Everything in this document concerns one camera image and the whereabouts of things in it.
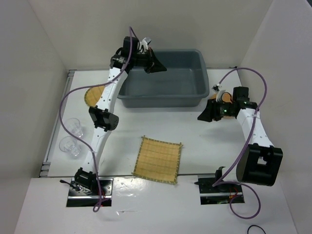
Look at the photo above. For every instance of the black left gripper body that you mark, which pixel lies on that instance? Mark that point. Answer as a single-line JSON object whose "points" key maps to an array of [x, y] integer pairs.
{"points": [[142, 60]]}

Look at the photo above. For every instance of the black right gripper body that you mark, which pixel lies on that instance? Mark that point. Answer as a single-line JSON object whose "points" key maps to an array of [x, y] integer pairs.
{"points": [[221, 109]]}

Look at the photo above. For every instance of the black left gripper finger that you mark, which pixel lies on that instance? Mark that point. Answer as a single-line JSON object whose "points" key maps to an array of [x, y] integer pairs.
{"points": [[159, 67], [149, 68]]}

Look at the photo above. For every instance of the square bamboo mat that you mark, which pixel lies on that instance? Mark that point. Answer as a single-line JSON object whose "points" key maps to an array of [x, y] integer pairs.
{"points": [[158, 161]]}

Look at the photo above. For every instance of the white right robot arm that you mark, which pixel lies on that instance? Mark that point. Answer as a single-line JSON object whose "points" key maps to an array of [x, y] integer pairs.
{"points": [[259, 160]]}

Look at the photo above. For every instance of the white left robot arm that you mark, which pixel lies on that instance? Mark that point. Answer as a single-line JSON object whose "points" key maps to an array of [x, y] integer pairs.
{"points": [[133, 53]]}

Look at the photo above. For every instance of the grey plastic bin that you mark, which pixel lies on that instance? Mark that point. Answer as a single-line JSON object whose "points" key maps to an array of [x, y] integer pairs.
{"points": [[184, 84]]}

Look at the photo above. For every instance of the round orange woven coaster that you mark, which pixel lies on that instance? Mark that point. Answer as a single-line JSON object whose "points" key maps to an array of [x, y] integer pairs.
{"points": [[226, 97]]}

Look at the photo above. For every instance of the round bamboo coaster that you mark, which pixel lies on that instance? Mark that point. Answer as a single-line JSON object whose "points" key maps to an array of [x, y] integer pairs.
{"points": [[93, 95]]}

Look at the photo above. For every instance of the clear plastic cup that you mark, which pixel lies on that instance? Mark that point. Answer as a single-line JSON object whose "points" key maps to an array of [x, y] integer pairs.
{"points": [[70, 146], [73, 126]]}

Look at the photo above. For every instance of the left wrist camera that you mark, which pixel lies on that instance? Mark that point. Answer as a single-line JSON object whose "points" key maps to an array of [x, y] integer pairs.
{"points": [[144, 45]]}

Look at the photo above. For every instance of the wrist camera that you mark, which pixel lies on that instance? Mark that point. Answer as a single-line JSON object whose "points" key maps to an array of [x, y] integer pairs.
{"points": [[218, 91], [144, 45]]}

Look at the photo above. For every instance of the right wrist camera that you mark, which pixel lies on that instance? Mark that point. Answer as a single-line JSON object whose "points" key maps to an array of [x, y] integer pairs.
{"points": [[218, 91]]}

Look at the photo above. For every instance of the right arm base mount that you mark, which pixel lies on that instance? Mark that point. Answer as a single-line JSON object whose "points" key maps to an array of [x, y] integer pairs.
{"points": [[220, 194]]}

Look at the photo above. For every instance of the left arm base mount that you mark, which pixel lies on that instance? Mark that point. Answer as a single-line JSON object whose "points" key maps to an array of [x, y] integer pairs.
{"points": [[79, 196]]}

